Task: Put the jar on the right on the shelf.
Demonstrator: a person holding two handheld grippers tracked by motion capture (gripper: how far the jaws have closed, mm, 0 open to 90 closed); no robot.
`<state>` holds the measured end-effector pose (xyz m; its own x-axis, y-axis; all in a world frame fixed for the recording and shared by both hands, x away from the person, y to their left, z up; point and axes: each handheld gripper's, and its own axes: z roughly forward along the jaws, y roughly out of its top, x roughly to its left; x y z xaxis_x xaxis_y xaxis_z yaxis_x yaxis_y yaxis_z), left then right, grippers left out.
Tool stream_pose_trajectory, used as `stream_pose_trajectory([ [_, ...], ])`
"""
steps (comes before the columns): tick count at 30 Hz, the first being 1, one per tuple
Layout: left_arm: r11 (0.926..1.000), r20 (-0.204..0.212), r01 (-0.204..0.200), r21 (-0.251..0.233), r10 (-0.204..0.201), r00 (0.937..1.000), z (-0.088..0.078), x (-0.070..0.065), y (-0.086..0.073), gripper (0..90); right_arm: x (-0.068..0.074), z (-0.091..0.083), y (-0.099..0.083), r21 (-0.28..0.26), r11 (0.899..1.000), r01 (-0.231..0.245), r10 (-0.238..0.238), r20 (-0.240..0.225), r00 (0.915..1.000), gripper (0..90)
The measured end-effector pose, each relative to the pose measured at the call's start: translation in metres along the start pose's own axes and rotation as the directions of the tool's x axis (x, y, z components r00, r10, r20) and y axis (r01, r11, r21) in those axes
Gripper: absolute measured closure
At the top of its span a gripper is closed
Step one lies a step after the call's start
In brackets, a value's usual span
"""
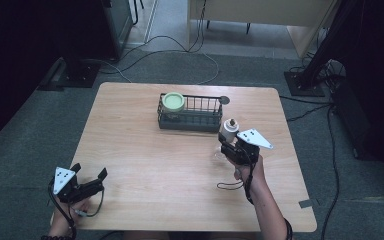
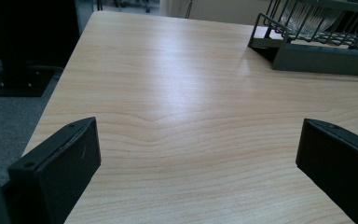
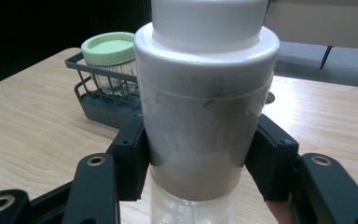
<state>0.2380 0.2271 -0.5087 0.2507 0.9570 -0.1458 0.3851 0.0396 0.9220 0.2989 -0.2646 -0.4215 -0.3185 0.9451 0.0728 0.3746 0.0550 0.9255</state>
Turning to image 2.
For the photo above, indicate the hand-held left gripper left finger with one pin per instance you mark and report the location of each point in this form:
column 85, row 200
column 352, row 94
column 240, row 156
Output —
column 59, row 174

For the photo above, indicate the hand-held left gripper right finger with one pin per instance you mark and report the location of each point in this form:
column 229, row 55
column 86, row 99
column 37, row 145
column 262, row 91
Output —
column 338, row 168

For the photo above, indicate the black stand base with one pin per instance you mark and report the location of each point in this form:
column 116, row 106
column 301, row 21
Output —
column 21, row 82

